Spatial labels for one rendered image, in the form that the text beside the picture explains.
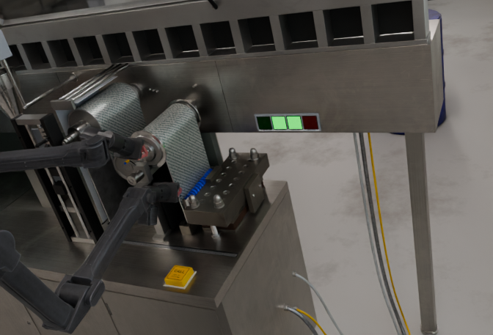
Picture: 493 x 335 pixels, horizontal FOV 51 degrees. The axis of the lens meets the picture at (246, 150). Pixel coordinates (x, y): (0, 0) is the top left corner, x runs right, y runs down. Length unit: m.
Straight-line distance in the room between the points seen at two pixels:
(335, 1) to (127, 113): 0.87
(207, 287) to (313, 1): 0.96
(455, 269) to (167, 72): 1.80
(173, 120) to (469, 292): 1.71
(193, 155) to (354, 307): 1.27
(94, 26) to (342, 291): 1.79
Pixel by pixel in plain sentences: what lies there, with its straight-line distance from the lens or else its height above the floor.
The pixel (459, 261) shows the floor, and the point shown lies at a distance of 3.00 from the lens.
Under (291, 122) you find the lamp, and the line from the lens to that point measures 1.88.
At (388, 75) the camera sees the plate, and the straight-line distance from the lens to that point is 1.71.
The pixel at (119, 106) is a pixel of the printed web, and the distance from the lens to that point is 1.98.
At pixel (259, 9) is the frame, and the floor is 1.60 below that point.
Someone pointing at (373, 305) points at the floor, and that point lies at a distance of 2.77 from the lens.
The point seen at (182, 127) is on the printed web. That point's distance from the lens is 1.87.
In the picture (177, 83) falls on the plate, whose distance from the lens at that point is 2.03.
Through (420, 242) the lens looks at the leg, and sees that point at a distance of 2.26.
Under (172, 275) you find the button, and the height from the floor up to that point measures 0.92.
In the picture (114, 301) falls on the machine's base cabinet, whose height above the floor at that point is 0.77.
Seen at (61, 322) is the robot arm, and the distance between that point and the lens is 1.38.
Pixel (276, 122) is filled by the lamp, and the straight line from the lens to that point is 1.90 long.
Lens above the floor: 1.98
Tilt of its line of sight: 27 degrees down
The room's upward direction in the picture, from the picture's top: 14 degrees counter-clockwise
